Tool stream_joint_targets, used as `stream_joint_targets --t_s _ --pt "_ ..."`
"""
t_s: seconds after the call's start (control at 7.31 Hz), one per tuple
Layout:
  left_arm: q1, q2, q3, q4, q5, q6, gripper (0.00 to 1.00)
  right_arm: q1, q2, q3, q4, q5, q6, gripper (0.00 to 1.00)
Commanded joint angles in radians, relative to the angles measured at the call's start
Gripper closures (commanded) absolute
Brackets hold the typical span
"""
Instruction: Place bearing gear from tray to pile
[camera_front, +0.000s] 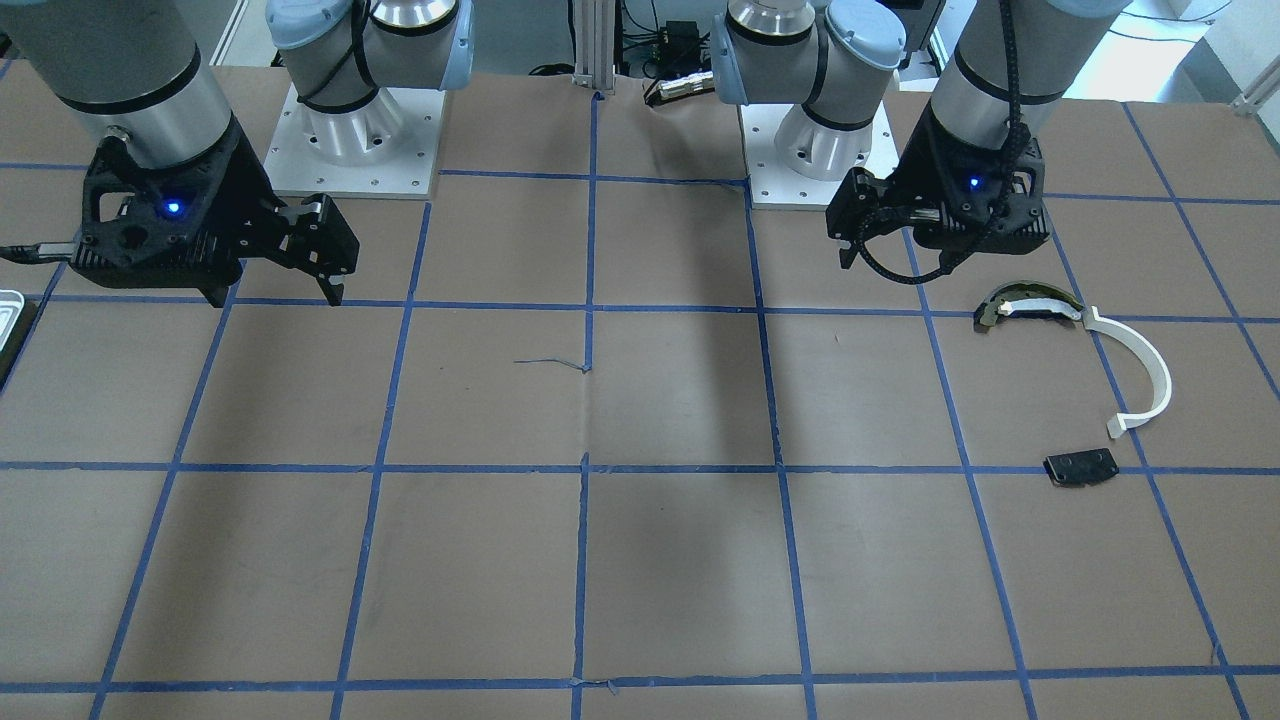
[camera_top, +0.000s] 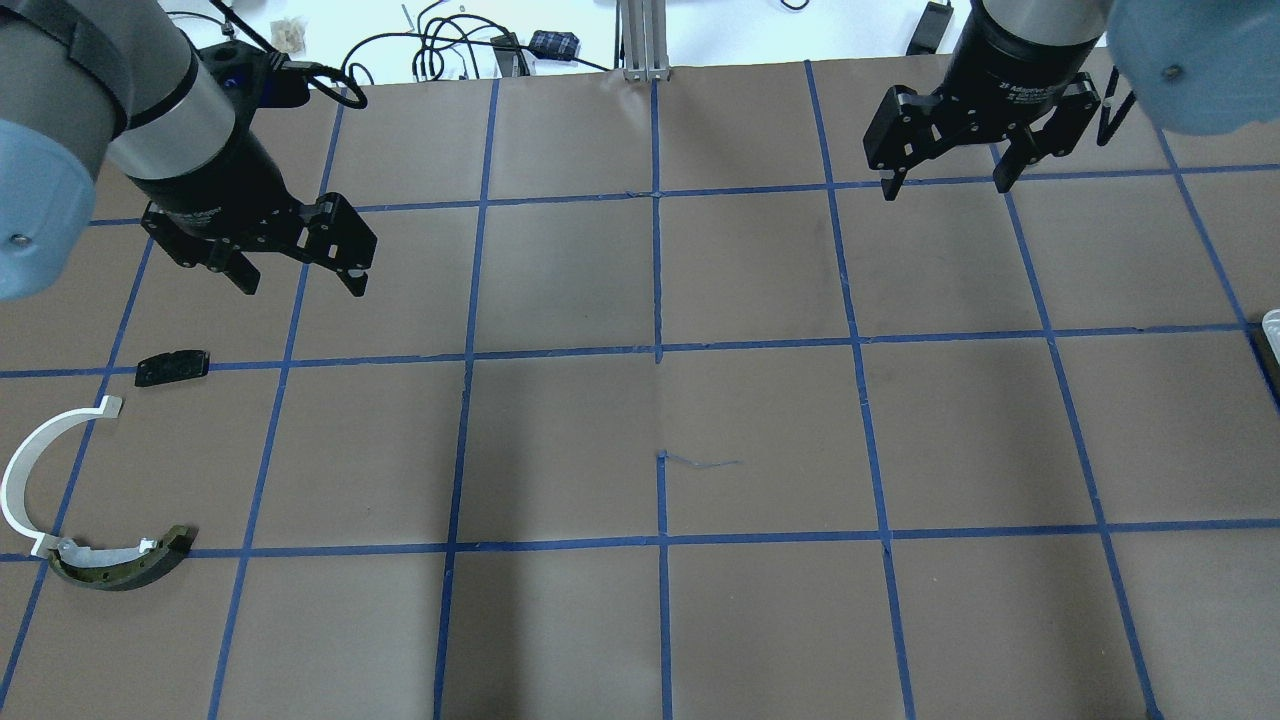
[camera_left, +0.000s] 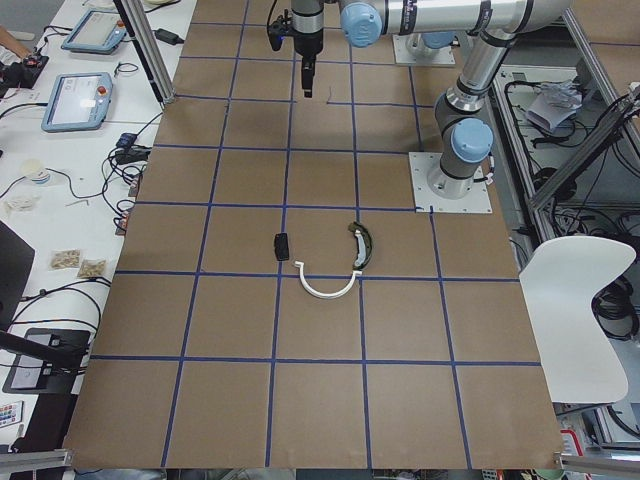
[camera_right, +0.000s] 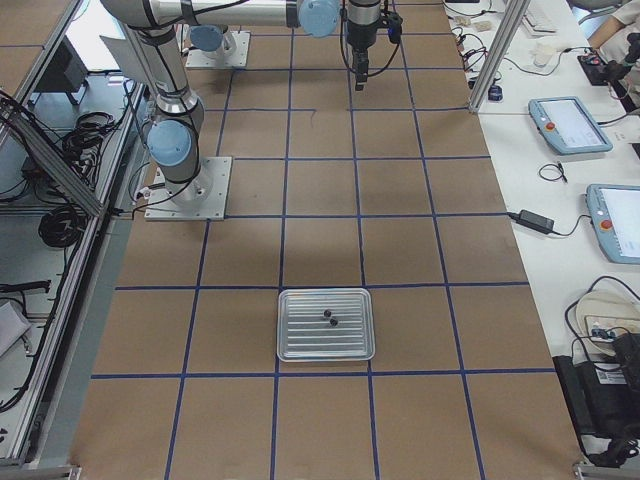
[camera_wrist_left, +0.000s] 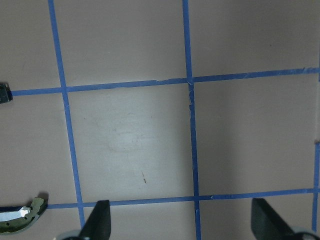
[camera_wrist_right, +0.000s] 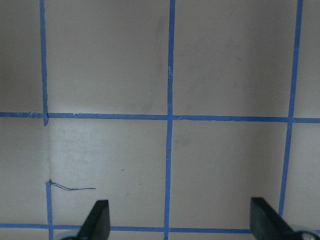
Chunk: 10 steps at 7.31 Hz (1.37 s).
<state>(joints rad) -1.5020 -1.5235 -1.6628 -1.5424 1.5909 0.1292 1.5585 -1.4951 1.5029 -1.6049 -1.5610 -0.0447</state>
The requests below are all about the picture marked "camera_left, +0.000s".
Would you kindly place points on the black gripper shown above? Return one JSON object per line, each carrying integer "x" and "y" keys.
{"x": 307, "y": 44}

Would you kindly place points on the black power adapter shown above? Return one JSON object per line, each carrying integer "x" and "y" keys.
{"x": 168, "y": 37}

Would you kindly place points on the far blue teach pendant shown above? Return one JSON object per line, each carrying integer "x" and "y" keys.
{"x": 97, "y": 32}

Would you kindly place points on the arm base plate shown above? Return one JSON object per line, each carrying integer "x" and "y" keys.
{"x": 413, "y": 50}
{"x": 435, "y": 192}

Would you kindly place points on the olive green brake shoe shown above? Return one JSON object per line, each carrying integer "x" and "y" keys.
{"x": 364, "y": 241}

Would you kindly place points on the near blue teach pendant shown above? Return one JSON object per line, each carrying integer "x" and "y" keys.
{"x": 78, "y": 102}

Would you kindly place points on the white plastic chair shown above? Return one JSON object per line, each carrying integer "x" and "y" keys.
{"x": 559, "y": 283}

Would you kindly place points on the white curved plastic bracket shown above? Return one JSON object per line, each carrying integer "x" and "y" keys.
{"x": 326, "y": 289}

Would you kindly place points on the small black plastic part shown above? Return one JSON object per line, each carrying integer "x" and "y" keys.
{"x": 281, "y": 246}

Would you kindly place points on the black monitor stand base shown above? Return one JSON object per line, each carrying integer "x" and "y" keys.
{"x": 47, "y": 361}

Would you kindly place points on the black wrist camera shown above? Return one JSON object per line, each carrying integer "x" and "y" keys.
{"x": 278, "y": 30}

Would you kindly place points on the blue teach pendant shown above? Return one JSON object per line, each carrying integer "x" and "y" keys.
{"x": 78, "y": 102}
{"x": 97, "y": 32}

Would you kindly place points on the aluminium frame post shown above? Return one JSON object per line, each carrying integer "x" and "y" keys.
{"x": 140, "y": 32}

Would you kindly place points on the bag of small parts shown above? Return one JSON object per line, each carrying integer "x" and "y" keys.
{"x": 65, "y": 259}

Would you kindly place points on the white paper cup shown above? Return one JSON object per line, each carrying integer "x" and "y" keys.
{"x": 35, "y": 171}

